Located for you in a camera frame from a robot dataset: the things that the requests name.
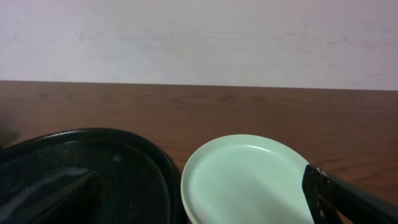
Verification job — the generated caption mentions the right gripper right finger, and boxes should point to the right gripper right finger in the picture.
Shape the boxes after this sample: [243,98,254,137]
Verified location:
[302,164,397,224]

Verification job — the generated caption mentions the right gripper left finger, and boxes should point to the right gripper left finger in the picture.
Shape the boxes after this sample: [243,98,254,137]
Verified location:
[1,170,104,224]

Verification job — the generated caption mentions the yellow round plate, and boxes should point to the yellow round plate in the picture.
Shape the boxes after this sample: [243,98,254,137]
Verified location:
[185,209,198,224]

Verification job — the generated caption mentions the light green plate front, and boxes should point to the light green plate front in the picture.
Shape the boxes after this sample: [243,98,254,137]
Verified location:
[181,134,313,224]

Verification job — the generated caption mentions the black round tray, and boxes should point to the black round tray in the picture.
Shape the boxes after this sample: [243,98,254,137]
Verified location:
[1,128,187,224]

